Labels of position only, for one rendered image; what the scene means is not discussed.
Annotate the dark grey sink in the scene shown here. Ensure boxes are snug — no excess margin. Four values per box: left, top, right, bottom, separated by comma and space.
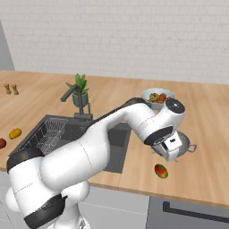
8, 114, 132, 174

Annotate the green potted plant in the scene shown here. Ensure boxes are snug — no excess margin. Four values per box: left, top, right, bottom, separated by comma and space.
65, 72, 90, 108

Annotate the red green mango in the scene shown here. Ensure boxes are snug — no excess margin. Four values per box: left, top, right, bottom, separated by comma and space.
154, 164, 169, 180

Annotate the wire dish rack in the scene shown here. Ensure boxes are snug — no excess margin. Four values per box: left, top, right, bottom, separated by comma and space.
30, 117, 69, 157

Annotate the dark grey sink faucet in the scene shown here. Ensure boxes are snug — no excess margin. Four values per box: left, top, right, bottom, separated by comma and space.
60, 84, 94, 121

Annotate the yellow green fruit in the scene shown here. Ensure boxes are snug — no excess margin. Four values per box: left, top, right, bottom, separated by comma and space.
149, 92, 160, 102

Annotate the light grey cupboard door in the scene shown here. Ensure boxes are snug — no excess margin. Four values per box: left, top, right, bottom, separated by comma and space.
76, 185, 150, 229

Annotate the grey dishwasher front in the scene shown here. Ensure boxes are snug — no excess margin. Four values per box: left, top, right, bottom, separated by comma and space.
146, 195, 229, 229

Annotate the orange fruit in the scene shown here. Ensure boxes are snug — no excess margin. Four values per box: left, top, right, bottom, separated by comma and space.
157, 93, 168, 105

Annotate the yellow mango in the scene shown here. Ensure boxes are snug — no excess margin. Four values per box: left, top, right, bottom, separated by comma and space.
8, 128, 23, 140

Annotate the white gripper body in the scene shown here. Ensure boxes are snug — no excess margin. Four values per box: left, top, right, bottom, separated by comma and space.
162, 145, 182, 164

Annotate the silver metal colander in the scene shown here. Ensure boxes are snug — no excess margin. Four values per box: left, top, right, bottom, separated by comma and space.
151, 131, 198, 157

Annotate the white bowl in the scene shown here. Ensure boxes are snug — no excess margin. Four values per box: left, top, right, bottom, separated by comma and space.
141, 87, 177, 111

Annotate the brown wooden shaker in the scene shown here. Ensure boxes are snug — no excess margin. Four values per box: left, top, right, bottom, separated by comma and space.
11, 83, 20, 96
4, 83, 13, 96

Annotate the black dishwasher handle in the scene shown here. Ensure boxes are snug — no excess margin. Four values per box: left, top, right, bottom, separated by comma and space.
162, 200, 229, 225

